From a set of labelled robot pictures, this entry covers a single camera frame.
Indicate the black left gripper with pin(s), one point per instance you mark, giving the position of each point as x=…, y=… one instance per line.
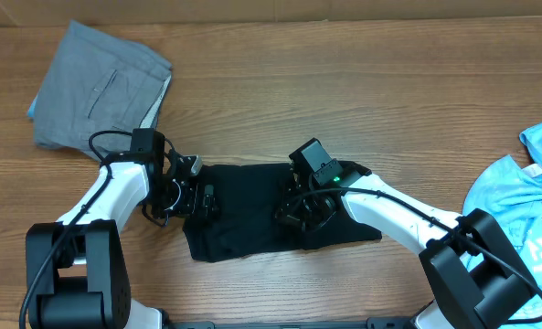
x=190, y=205

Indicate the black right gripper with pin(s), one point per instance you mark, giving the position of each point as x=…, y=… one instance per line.
x=290, y=206

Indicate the black t-shirt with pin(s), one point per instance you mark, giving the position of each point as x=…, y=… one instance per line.
x=247, y=197

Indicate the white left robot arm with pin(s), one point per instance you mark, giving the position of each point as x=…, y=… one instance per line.
x=76, y=271

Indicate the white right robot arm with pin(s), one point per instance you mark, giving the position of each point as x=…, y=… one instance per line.
x=477, y=278

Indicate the grey folded trousers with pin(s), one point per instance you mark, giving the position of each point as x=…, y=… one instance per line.
x=97, y=82

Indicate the light blue cloth under trousers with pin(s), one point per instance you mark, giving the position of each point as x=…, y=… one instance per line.
x=31, y=109

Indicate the light blue t-shirt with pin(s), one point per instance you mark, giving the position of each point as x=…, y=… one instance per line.
x=513, y=196

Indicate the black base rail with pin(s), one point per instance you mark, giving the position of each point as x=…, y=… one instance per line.
x=289, y=324

